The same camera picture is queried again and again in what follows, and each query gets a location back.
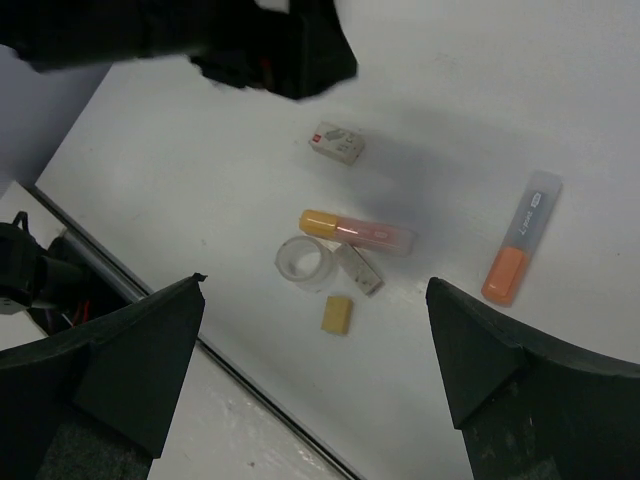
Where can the white eraser box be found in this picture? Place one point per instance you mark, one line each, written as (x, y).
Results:
(339, 144)

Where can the orange grey highlighter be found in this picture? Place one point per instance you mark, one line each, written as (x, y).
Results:
(522, 237)

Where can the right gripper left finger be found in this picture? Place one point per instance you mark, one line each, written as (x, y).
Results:
(97, 401)

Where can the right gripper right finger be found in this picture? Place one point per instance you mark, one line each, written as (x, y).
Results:
(529, 405)

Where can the clear tape roll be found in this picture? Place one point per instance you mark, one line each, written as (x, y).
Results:
(306, 263)

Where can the small yellow eraser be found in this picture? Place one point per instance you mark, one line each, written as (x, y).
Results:
(337, 315)

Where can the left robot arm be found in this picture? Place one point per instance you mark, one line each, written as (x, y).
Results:
(297, 54)

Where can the grey white eraser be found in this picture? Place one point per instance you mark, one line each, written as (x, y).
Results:
(358, 269)

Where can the orange pink highlighter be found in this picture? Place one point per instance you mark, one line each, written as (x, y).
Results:
(357, 233)

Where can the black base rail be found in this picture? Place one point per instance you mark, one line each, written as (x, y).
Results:
(75, 280)

